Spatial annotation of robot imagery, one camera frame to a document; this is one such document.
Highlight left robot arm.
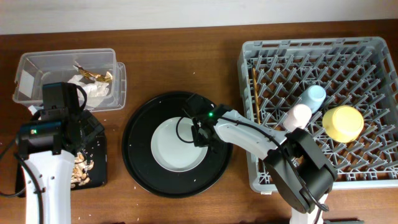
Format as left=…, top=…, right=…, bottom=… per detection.
left=15, top=110, right=108, bottom=223

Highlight pink plastic cup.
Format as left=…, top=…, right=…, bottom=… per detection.
left=283, top=104, right=312, bottom=132

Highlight white napkin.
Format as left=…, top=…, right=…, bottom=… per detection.
left=68, top=75, right=109, bottom=108

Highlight food scraps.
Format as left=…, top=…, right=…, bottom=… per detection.
left=70, top=152, right=95, bottom=189

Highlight gold snack wrapper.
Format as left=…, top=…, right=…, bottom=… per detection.
left=73, top=65, right=113, bottom=83

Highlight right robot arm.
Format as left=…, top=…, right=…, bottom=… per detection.
left=185, top=104, right=337, bottom=223

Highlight round black serving tray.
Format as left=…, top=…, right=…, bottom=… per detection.
left=121, top=91, right=233, bottom=198

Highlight yellow plastic bowl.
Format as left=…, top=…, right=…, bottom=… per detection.
left=322, top=105, right=364, bottom=143

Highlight grey plate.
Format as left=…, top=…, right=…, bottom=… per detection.
left=150, top=117, right=208, bottom=172

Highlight blue plastic cup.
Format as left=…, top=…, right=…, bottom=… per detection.
left=300, top=85, right=326, bottom=114

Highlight grey dishwasher rack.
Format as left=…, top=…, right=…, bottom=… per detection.
left=237, top=37, right=397, bottom=190

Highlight wooden chopstick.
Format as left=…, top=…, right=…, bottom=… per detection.
left=252, top=67, right=261, bottom=124

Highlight clear plastic waste bin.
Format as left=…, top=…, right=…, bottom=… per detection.
left=12, top=49, right=127, bottom=112

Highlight black rectangular tray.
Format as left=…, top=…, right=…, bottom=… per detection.
left=15, top=130, right=108, bottom=198

